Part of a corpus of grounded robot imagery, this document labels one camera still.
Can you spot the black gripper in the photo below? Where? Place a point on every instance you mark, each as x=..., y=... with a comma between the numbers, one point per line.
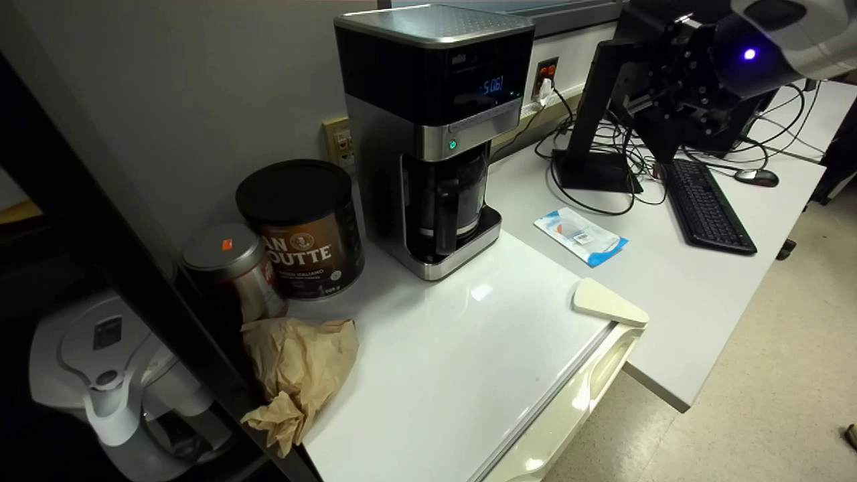
x=697, y=82

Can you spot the black silver coffeemaker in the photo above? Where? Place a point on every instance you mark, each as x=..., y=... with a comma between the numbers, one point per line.
x=420, y=71

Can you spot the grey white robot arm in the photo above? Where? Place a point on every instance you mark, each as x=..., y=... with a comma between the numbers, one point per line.
x=804, y=42

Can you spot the black monitor stand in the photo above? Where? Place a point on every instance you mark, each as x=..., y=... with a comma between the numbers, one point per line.
x=594, y=169

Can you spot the black computer keyboard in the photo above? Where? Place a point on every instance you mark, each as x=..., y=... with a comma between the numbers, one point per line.
x=710, y=209

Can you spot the black computer mouse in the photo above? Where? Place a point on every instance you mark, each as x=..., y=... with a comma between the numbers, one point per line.
x=756, y=179

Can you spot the blue white wipes packet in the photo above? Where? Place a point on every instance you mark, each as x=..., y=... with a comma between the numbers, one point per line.
x=579, y=236

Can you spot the cream plastic corner piece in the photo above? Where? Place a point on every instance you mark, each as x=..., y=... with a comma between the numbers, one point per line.
x=606, y=304

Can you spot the glass coffee carafe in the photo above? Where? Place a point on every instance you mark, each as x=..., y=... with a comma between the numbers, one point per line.
x=445, y=204

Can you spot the white mini fridge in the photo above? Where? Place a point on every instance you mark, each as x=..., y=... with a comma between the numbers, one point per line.
x=445, y=375

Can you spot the brown coffee can black lid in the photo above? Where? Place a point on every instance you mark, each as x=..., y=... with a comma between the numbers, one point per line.
x=310, y=243

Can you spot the crumpled brown paper bag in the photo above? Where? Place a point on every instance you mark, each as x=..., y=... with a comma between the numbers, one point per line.
x=298, y=366

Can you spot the glass jar silver lid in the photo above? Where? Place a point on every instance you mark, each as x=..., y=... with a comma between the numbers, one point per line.
x=231, y=263

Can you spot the black shelf unit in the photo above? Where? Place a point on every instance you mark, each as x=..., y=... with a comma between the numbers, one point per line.
x=97, y=224

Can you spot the white water filter pitcher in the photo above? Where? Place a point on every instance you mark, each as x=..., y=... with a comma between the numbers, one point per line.
x=97, y=358

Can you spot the white wall outlet raceway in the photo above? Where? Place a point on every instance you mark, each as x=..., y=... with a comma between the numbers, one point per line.
x=572, y=57

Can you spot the beige wall outlet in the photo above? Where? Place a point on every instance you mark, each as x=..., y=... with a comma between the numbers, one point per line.
x=338, y=141

